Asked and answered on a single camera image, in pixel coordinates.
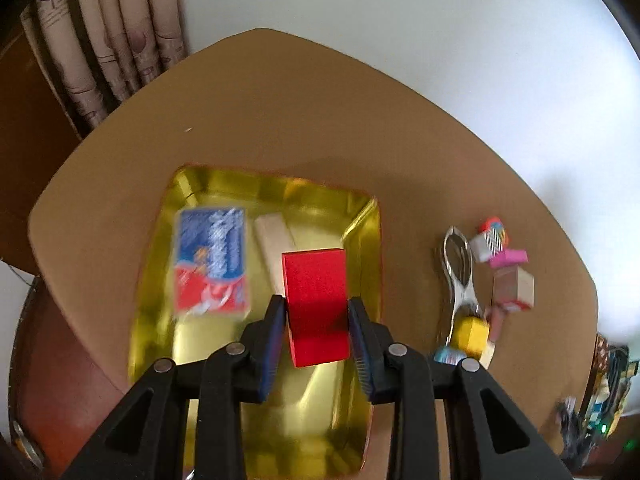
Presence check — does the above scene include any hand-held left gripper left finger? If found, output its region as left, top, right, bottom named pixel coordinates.
left=60, top=294, right=287, bottom=480

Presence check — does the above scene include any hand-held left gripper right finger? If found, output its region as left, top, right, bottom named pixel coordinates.
left=347, top=297, right=573, bottom=480

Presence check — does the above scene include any red wooden block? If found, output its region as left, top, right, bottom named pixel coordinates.
left=281, top=248, right=351, bottom=369

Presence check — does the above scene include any gold metal tray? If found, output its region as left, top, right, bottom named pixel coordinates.
left=127, top=163, right=383, bottom=478

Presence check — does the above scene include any beige and red cream box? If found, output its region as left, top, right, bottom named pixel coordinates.
left=491, top=266, right=535, bottom=312

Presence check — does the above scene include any beige wooden block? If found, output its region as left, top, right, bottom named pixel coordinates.
left=254, top=213, right=296, bottom=296

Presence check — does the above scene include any blue and red packet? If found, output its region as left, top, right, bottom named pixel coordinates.
left=173, top=206, right=252, bottom=317

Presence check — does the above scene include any yellow wooden block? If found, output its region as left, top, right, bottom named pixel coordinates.
left=450, top=316, right=490, bottom=357

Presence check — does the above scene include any silver metal tool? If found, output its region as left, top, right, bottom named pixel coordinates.
left=436, top=226, right=486, bottom=356

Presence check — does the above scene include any pale pink block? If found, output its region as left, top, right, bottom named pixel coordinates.
left=486, top=307, right=507, bottom=342

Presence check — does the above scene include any red-brown chair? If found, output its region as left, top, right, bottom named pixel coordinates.
left=10, top=275, right=138, bottom=480

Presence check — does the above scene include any cluttered dark shelf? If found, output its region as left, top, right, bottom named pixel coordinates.
left=557, top=332, right=640, bottom=466

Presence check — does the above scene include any dark wooden furniture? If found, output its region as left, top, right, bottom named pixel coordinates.
left=0, top=25, right=83, bottom=273

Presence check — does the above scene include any patterned beige curtain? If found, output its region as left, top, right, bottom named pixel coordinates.
left=20, top=0, right=191, bottom=133

